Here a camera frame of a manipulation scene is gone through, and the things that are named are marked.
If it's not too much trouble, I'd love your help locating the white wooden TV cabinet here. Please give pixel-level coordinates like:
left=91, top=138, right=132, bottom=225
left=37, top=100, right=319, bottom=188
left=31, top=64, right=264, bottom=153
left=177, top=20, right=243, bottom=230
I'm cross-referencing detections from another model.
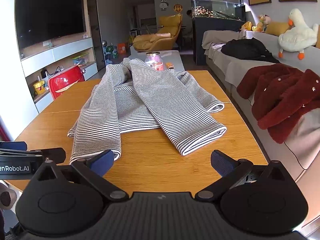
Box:
left=15, top=0, right=99, bottom=114

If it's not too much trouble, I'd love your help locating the black jacket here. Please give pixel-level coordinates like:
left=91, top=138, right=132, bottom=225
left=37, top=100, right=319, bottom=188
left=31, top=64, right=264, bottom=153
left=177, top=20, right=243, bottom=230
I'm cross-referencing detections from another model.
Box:
left=221, top=37, right=280, bottom=64

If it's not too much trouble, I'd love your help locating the clear jar with pink contents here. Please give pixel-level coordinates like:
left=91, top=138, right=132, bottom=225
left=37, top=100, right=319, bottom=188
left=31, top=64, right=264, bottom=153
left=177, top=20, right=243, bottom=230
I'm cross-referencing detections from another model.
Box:
left=144, top=51, right=165, bottom=72

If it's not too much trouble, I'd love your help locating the red suitcase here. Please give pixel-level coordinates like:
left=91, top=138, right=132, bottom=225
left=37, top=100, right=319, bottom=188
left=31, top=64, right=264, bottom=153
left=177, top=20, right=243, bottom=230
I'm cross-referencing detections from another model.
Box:
left=48, top=65, right=85, bottom=100

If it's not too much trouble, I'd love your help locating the dark tall cabinet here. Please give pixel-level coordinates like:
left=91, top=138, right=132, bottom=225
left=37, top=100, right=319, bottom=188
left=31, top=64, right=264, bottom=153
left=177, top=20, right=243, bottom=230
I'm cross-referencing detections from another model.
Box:
left=86, top=0, right=105, bottom=70

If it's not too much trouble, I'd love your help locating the black flat television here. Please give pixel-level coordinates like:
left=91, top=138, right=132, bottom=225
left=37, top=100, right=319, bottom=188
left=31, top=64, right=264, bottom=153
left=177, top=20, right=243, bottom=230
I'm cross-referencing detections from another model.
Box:
left=15, top=0, right=85, bottom=49

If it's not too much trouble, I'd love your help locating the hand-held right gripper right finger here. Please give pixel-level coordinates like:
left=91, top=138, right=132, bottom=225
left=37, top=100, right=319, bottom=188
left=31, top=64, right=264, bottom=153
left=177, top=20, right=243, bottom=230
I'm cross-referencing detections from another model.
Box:
left=195, top=149, right=293, bottom=202

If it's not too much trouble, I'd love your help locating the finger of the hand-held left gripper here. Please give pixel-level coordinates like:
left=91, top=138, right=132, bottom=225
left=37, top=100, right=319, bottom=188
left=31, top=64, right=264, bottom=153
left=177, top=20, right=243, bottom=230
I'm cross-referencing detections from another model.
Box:
left=0, top=142, right=27, bottom=151
left=30, top=148, right=66, bottom=164

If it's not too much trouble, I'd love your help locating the red fuzzy coat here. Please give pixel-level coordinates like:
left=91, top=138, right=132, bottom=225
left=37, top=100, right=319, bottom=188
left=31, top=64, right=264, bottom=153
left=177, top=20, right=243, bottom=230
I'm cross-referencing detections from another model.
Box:
left=237, top=64, right=320, bottom=144

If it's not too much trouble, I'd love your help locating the white coffee table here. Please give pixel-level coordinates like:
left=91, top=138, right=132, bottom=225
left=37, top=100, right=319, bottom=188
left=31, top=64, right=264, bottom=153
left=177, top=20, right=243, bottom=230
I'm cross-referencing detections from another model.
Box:
left=126, top=50, right=185, bottom=72

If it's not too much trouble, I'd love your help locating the yellow toy bucket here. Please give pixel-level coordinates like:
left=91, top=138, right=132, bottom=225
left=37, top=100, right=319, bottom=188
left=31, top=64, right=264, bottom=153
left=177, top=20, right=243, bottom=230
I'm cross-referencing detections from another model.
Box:
left=32, top=81, right=47, bottom=96

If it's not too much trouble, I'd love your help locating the red plastic frame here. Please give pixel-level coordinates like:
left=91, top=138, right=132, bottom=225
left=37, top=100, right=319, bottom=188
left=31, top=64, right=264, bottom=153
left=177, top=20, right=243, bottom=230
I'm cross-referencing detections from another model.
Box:
left=0, top=116, right=9, bottom=142

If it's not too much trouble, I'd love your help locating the black fish tank stand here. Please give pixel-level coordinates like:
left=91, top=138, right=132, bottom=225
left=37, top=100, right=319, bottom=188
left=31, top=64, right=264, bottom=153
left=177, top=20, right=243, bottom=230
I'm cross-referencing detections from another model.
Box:
left=192, top=17, right=247, bottom=65

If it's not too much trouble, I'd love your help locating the grey sofa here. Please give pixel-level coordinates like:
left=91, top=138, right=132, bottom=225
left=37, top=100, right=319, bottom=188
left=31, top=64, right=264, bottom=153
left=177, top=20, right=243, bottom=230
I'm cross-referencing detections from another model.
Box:
left=202, top=24, right=320, bottom=178

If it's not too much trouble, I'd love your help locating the black white striped shirt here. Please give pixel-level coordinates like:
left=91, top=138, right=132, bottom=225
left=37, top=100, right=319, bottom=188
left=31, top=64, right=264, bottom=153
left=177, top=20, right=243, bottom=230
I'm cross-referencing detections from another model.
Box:
left=67, top=57, right=227, bottom=165

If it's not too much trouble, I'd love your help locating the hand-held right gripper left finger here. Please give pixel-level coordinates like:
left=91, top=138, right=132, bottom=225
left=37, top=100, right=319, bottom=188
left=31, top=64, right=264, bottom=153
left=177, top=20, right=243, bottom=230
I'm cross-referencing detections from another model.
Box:
left=31, top=149, right=129, bottom=202

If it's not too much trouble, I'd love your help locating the clear toy storage box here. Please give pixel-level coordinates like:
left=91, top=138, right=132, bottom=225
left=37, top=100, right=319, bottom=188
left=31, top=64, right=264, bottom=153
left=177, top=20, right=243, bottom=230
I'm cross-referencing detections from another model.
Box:
left=72, top=52, right=90, bottom=67

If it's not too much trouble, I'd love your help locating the beige sofa blanket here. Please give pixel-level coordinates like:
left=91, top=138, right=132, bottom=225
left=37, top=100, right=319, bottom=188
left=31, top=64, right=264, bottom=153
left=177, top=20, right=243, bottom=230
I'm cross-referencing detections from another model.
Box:
left=202, top=29, right=250, bottom=88

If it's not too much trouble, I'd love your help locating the yellow cushion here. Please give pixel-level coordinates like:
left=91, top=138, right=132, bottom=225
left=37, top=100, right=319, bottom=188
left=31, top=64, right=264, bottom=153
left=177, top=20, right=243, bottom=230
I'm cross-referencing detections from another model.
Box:
left=265, top=21, right=290, bottom=37

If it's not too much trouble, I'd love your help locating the yellow lounge chair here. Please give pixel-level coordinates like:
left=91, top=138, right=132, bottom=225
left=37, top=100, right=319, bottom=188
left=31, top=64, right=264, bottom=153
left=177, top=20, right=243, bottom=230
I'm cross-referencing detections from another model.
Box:
left=132, top=14, right=183, bottom=52

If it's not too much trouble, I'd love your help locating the white duck plush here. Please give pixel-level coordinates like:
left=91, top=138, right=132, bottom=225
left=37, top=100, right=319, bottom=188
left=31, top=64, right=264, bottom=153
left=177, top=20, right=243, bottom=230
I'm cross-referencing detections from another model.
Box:
left=278, top=8, right=319, bottom=60

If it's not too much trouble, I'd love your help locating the glass fish tank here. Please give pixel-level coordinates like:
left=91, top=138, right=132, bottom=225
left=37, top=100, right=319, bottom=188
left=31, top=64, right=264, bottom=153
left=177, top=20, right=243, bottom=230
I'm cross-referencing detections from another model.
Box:
left=191, top=0, right=247, bottom=20

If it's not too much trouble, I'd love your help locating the small colourful plush doll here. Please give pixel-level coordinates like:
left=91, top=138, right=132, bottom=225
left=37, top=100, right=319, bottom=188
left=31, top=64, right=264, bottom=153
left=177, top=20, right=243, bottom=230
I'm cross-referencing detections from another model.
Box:
left=252, top=14, right=272, bottom=33

